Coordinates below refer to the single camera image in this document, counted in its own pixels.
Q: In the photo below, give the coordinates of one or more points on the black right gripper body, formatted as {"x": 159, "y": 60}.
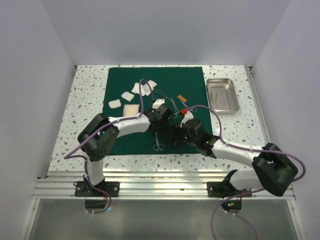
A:
{"x": 182, "y": 137}

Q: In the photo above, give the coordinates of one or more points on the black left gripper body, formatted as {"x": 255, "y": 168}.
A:
{"x": 164, "y": 124}

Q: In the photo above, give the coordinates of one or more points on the steel surgical scissors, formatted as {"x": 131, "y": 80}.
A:
{"x": 158, "y": 146}

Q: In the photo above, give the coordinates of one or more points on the curved tip steel tweezers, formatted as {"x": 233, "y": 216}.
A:
{"x": 216, "y": 99}

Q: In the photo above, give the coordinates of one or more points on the steel hemostat forceps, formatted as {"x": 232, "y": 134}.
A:
{"x": 176, "y": 110}
{"x": 187, "y": 107}

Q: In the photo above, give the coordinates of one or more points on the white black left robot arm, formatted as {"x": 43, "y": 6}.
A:
{"x": 99, "y": 136}

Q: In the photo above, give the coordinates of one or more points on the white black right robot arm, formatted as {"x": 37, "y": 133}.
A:
{"x": 271, "y": 169}

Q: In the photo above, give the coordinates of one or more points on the green surgical drape cloth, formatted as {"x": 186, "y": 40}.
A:
{"x": 172, "y": 81}

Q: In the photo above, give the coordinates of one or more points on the steel straight tweezers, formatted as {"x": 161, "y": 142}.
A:
{"x": 161, "y": 94}

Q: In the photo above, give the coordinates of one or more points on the orange adhesive bandage strip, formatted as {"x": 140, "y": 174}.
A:
{"x": 182, "y": 98}

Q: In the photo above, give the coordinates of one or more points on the white printed sterile packet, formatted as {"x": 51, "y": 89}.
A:
{"x": 148, "y": 87}

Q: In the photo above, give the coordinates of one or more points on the beige packaged dressing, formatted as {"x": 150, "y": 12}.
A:
{"x": 130, "y": 110}

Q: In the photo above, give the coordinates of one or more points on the white gauze pad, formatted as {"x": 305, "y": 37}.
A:
{"x": 127, "y": 96}
{"x": 136, "y": 88}
{"x": 115, "y": 104}

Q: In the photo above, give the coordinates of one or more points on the white gauze pad middle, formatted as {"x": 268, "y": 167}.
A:
{"x": 127, "y": 96}

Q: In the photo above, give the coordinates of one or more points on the white gauze pad left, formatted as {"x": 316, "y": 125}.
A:
{"x": 115, "y": 104}

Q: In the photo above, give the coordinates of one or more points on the stainless steel tray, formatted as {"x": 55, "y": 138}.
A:
{"x": 227, "y": 101}

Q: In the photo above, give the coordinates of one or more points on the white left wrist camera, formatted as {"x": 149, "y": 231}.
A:
{"x": 157, "y": 103}

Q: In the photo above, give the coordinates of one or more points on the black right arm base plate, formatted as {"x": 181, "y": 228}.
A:
{"x": 222, "y": 190}

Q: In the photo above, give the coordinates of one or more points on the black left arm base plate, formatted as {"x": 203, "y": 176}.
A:
{"x": 83, "y": 189}

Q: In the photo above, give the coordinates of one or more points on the aluminium extrusion frame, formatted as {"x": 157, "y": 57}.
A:
{"x": 149, "y": 177}

